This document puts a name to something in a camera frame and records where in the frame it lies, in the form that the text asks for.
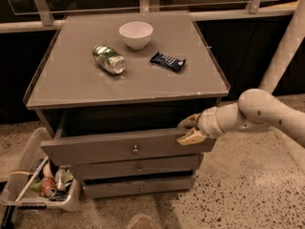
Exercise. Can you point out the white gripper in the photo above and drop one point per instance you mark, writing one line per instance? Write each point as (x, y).
(208, 122)

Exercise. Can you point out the grey top drawer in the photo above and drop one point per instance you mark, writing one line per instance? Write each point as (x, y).
(89, 141)

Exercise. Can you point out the grey drawer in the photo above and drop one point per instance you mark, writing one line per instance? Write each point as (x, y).
(89, 141)
(138, 187)
(137, 167)

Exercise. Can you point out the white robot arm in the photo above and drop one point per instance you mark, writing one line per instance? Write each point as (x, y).
(254, 111)

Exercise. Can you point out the grey middle drawer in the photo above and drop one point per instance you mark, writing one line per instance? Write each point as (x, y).
(137, 167)

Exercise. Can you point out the grey drawer cabinet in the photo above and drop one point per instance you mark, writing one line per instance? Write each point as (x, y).
(145, 96)

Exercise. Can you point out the grey bottom drawer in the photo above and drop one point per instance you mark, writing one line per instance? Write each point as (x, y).
(138, 187)

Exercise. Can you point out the blue snack bar wrapper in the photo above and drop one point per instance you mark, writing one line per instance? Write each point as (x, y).
(168, 62)

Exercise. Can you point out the white ceramic bowl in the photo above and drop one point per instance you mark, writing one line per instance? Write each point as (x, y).
(136, 35)

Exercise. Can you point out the green crushed soda can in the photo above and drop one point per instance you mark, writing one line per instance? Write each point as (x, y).
(109, 59)

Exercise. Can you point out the white diagonal pole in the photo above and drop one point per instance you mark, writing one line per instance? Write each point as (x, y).
(286, 49)

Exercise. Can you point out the silver can in bin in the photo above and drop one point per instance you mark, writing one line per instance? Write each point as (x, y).
(59, 180)

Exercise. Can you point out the white stick in bin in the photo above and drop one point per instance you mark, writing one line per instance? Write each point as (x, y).
(35, 174)

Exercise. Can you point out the red soda can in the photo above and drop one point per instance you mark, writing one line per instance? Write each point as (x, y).
(47, 187)

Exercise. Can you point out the clear plastic bin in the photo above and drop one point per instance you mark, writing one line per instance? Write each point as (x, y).
(24, 169)

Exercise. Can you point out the metal railing with glass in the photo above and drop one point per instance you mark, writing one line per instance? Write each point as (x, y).
(48, 15)

